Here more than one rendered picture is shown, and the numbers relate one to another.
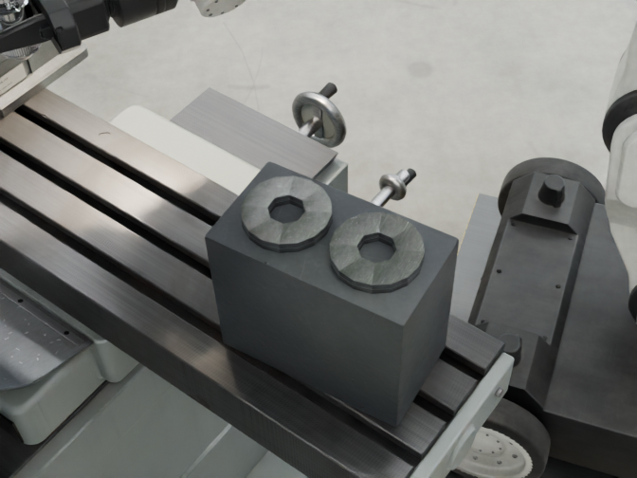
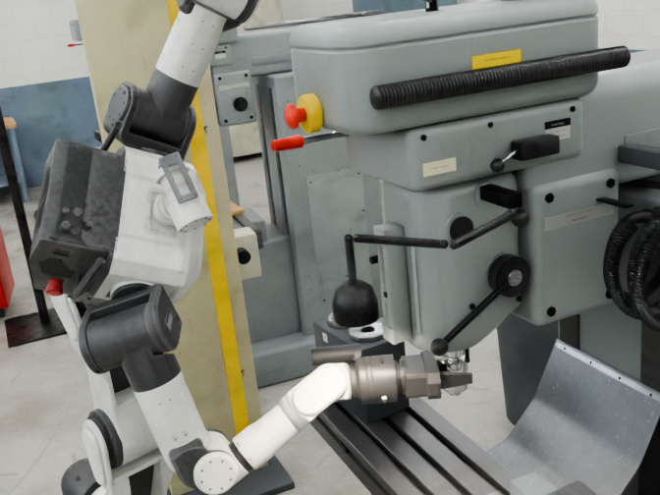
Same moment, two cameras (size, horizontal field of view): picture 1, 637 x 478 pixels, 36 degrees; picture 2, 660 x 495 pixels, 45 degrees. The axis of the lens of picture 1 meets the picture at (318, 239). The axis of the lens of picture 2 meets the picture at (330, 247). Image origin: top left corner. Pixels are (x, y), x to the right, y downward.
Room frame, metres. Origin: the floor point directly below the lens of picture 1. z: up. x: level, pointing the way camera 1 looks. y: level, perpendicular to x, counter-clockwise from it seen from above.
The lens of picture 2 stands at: (2.15, 0.80, 1.95)
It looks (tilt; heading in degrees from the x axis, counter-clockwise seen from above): 18 degrees down; 209
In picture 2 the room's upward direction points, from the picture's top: 6 degrees counter-clockwise
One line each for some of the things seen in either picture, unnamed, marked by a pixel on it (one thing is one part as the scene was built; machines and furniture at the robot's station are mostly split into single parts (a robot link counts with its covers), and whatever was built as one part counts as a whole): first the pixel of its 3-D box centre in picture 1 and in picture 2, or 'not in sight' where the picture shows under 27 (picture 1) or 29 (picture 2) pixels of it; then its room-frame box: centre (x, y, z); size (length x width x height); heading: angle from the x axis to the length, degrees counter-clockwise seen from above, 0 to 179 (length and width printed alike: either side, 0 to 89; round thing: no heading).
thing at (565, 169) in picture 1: (551, 203); not in sight; (1.25, -0.45, 0.50); 0.20 x 0.05 x 0.20; 68
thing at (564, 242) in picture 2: not in sight; (536, 233); (0.73, 0.45, 1.47); 0.24 x 0.19 x 0.26; 51
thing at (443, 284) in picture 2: not in sight; (449, 255); (0.88, 0.33, 1.47); 0.21 x 0.19 x 0.32; 51
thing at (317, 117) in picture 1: (306, 131); not in sight; (1.27, 0.01, 0.69); 0.16 x 0.12 x 0.12; 141
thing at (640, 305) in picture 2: not in sight; (645, 261); (0.80, 0.65, 1.45); 0.18 x 0.16 x 0.21; 141
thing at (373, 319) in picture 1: (332, 290); (359, 360); (0.62, -0.01, 1.09); 0.22 x 0.12 x 0.20; 58
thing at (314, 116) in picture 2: not in sight; (309, 113); (1.06, 0.18, 1.76); 0.06 x 0.02 x 0.06; 51
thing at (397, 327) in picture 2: not in sight; (393, 283); (0.97, 0.26, 1.44); 0.04 x 0.04 x 0.21; 51
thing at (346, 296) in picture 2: not in sight; (355, 300); (1.12, 0.26, 1.48); 0.07 x 0.07 x 0.06
